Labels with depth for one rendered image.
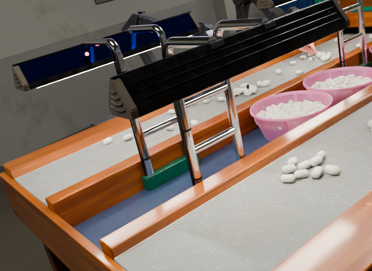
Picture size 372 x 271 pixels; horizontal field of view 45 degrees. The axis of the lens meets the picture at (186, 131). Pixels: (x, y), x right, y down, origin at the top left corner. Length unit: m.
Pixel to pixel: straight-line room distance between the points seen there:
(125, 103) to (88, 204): 0.57
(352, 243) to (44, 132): 3.30
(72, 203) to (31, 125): 2.63
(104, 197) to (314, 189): 0.58
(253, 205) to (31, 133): 3.01
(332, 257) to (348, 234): 0.07
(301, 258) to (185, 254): 0.23
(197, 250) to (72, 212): 0.46
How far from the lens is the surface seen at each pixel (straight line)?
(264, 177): 1.11
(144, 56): 2.07
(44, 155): 1.60
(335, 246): 0.82
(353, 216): 0.89
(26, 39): 3.81
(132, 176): 1.30
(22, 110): 3.80
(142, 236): 0.97
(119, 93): 0.74
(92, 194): 1.26
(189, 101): 1.04
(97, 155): 1.51
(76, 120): 4.01
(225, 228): 0.95
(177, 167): 1.35
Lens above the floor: 1.26
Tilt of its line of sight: 20 degrees down
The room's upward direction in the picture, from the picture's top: 13 degrees counter-clockwise
